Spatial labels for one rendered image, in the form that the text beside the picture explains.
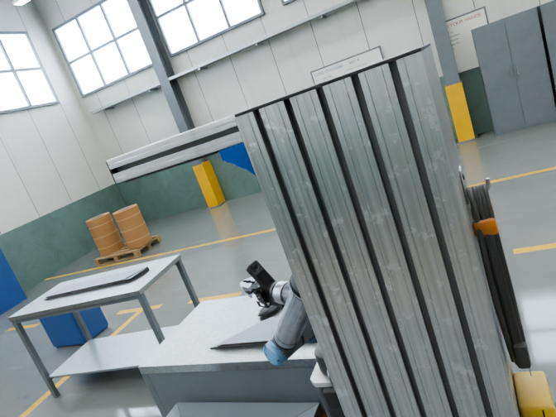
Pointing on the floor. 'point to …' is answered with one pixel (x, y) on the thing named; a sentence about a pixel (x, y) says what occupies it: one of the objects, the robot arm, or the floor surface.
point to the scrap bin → (59, 337)
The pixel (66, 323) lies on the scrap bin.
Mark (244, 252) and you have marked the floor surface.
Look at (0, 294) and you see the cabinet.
